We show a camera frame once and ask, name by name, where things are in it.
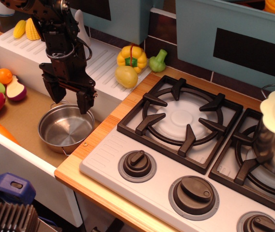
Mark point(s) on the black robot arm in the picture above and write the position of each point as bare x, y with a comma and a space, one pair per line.
59, 30

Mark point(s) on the metal heat sink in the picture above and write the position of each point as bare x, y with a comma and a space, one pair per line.
18, 218

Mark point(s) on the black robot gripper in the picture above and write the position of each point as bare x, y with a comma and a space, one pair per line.
66, 69

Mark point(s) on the right teal cabinet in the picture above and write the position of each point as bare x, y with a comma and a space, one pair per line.
227, 38

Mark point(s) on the middle brown stove knob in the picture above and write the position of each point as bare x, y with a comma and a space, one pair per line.
193, 198

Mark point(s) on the black burner grate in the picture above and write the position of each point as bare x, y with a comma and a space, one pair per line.
237, 167
182, 122

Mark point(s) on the small yellow toy corn piece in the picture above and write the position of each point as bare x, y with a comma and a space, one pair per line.
19, 29

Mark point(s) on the green toy broccoli stalk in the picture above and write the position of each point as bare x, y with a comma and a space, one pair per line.
157, 63

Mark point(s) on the tall steel pot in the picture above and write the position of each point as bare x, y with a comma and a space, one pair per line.
264, 140

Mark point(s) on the right brown stove knob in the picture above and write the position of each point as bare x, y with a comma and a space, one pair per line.
255, 221

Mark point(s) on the purple toy eggplant half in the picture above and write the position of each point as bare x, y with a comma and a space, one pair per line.
15, 91

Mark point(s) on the left brown stove knob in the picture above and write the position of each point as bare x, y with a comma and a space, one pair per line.
137, 166

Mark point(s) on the black left burner grate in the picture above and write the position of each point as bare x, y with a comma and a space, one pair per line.
182, 122

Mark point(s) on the blue clamp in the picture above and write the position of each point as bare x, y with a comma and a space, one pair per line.
16, 190

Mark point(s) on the orange toy fruit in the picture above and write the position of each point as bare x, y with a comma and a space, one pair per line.
6, 76

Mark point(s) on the black right burner grate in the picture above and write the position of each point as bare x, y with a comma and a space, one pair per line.
237, 167

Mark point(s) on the left teal cabinet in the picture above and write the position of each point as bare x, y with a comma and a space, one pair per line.
124, 19

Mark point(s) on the brown stove knob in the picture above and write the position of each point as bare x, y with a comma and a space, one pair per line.
255, 221
137, 166
193, 198

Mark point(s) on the yellow toy bell pepper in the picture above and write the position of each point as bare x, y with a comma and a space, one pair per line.
133, 56

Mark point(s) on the yellow toy corn half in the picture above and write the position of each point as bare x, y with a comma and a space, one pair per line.
31, 31

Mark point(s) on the grey toy faucet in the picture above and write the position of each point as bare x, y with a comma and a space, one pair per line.
82, 34

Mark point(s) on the small steel pan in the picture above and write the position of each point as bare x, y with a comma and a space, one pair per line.
63, 128

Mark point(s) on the yellow toy potato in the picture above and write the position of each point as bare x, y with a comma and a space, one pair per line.
126, 76

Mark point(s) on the teal cabinet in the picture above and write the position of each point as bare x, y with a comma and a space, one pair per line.
227, 38
124, 19

